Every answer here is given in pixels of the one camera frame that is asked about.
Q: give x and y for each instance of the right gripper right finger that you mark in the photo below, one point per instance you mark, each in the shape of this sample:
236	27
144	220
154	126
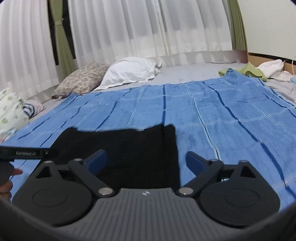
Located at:
232	195

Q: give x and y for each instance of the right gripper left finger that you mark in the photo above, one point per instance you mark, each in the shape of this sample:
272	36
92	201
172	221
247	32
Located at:
61	194

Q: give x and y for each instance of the black pants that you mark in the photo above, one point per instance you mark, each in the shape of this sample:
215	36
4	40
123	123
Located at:
145	159

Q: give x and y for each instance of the left hand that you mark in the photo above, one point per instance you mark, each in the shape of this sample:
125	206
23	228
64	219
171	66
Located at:
7	170

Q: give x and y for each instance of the white floral quilt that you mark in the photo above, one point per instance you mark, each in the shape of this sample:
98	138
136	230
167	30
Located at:
12	116

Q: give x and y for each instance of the striped blue white cloth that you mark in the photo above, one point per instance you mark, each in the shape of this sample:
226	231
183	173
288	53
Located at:
32	108

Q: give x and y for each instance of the blue checked blanket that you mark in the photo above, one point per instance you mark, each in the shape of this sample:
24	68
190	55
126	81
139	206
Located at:
230	118

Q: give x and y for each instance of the grey patterned pillow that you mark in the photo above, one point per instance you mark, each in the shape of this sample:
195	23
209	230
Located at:
81	81

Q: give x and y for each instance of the green curtain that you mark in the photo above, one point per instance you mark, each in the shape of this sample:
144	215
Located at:
65	57

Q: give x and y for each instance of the green cloth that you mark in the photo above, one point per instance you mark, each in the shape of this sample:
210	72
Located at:
248	70

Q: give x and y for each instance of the white cloth pile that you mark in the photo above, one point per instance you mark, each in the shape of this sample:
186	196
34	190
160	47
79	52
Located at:
274	70

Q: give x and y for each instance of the white pillow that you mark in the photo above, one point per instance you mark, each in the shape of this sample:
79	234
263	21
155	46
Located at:
129	70

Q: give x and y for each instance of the white sheer curtain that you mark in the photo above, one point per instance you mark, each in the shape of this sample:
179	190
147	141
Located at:
103	31

